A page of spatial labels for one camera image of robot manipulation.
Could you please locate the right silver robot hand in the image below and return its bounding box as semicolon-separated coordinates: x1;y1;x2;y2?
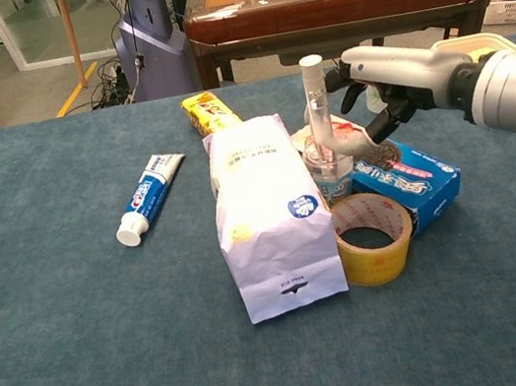
305;27;486;161

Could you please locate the clear plastic tube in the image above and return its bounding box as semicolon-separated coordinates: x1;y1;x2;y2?
292;52;345;180

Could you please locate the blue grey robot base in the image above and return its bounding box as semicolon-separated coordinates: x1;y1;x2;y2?
106;0;201;105

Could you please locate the blue white toothpaste tube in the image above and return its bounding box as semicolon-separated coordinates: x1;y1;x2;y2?
102;148;201;250

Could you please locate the yellow sponge block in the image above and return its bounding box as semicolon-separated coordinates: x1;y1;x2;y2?
465;45;499;65

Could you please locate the beige food tray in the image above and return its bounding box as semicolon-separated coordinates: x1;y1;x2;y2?
428;26;516;72

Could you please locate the brown mahjong table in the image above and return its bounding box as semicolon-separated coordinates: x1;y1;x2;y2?
178;0;511;94

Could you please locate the blue cookie box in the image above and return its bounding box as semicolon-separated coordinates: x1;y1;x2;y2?
288;92;472;256

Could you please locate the clear plastic cup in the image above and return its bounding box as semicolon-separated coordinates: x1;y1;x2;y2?
298;129;359;210

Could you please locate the white paper bag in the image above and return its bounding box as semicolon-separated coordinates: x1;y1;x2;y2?
197;104;354;329

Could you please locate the yellow tape roll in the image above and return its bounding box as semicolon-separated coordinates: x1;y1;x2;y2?
327;184;424;292

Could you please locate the yellow snack packet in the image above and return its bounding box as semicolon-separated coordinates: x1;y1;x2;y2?
178;86;244;140

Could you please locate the wooden pole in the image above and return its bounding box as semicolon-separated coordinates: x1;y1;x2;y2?
56;0;90;92

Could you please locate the teal table mat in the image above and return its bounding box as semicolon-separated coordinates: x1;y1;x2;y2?
0;34;516;386

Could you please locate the black cable bundle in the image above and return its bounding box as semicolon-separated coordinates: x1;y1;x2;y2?
83;54;134;111

